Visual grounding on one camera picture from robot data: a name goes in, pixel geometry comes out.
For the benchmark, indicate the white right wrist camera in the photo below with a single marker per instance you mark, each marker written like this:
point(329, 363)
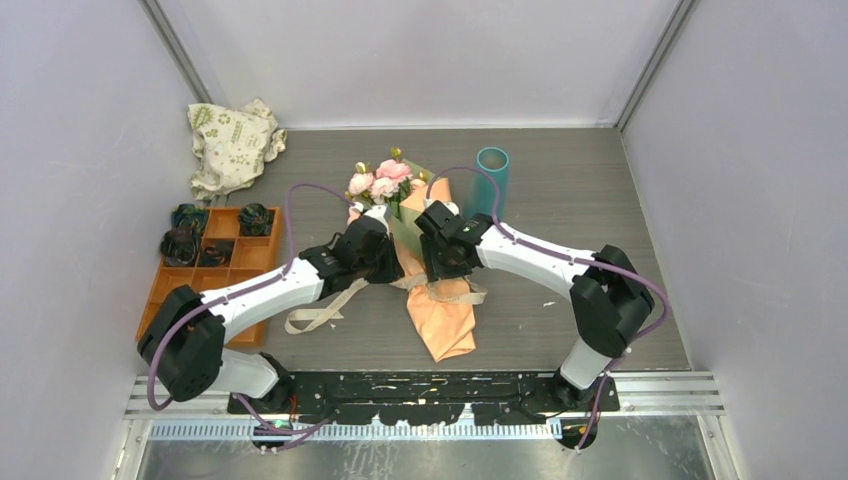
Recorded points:
point(449, 205)

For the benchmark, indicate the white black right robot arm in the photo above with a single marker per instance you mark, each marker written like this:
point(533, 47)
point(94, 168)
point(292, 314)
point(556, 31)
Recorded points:
point(609, 304)

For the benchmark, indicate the crumpled printed cloth bag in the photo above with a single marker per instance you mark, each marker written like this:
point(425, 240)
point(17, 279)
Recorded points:
point(232, 146)

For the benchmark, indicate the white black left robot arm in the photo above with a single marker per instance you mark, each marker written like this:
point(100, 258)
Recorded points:
point(185, 344)

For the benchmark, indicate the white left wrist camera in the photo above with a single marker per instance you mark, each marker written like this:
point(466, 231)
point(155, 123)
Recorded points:
point(380, 213)

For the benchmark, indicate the dark rolled fabric top left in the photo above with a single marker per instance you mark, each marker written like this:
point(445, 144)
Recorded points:
point(189, 216)

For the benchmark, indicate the dark rolled fabric middle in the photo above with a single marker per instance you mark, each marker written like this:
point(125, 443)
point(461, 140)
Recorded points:
point(218, 253)

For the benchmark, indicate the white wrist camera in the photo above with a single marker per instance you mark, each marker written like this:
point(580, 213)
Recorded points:
point(449, 205)
point(380, 213)

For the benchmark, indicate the orange compartment tray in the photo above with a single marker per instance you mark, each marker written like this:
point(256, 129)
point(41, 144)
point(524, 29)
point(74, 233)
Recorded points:
point(250, 257)

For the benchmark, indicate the pink flower bouquet orange paper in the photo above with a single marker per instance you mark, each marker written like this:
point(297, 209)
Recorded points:
point(441, 311)

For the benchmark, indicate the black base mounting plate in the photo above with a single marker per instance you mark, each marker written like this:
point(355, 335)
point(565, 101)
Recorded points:
point(437, 406)

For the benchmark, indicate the teal cylindrical vase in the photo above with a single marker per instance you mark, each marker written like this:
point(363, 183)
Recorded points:
point(481, 196)

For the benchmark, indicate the beige satin ribbon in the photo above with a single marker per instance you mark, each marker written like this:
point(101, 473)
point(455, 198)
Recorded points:
point(305, 320)

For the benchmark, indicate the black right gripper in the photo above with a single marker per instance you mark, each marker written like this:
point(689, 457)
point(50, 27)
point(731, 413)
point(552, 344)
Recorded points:
point(436, 268)

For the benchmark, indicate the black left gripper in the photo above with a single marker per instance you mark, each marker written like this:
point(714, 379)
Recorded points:
point(393, 269)

